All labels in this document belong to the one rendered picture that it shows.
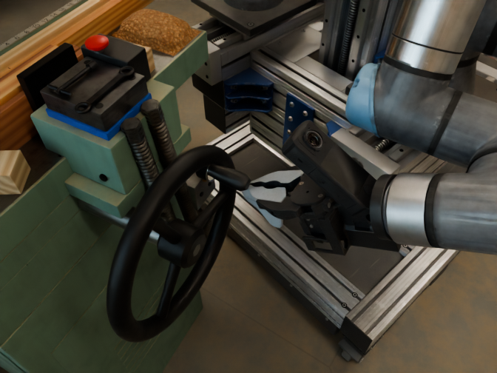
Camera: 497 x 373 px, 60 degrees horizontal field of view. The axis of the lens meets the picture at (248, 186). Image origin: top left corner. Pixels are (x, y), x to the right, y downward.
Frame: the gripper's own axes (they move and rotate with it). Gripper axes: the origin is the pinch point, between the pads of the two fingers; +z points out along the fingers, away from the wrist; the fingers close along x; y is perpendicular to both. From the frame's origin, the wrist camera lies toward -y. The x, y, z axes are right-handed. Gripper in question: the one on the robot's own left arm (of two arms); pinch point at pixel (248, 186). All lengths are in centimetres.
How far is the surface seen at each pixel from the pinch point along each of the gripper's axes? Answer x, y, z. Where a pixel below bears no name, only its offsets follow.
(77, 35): 9.5, -24.1, 32.3
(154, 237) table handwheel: -10.4, 1.0, 10.8
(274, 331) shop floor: 18, 76, 44
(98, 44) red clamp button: -0.4, -23.3, 12.5
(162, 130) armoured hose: -1.5, -10.7, 8.5
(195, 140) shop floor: 74, 41, 106
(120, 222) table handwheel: -10.9, -1.7, 16.0
